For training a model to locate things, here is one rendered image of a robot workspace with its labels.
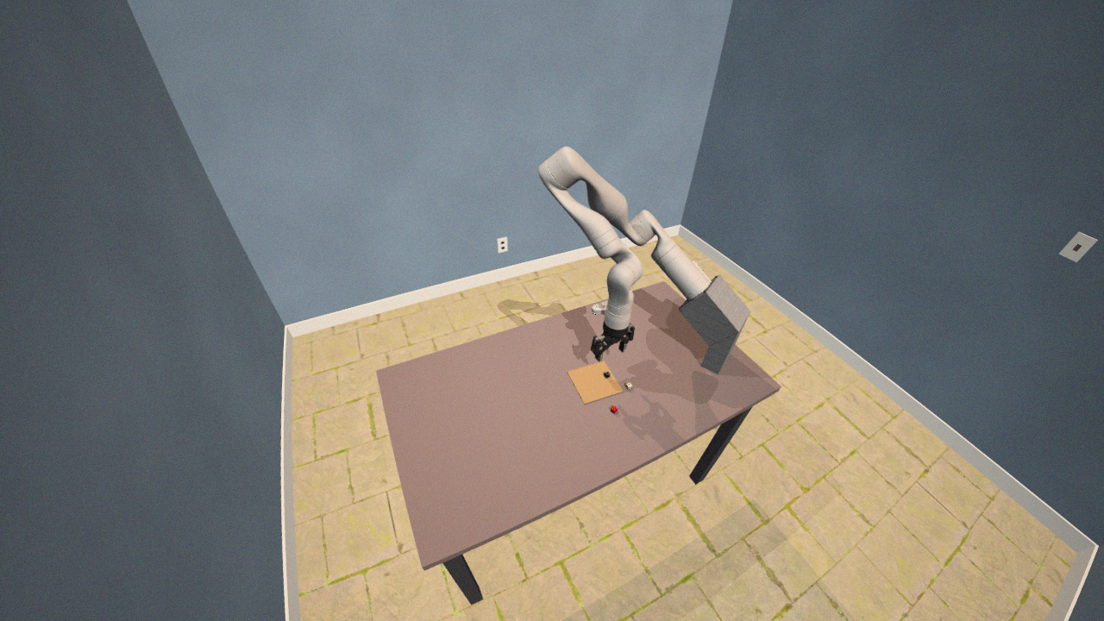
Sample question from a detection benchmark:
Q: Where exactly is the tan square mat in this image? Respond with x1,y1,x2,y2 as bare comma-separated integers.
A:
567,361,623,406

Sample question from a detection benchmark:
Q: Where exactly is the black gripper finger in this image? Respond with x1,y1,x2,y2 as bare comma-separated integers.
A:
619,323,635,352
591,336,616,362

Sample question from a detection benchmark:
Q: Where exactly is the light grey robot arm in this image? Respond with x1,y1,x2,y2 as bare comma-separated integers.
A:
538,147,712,330

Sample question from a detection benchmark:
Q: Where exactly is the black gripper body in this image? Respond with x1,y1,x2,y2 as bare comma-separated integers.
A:
602,322,629,345

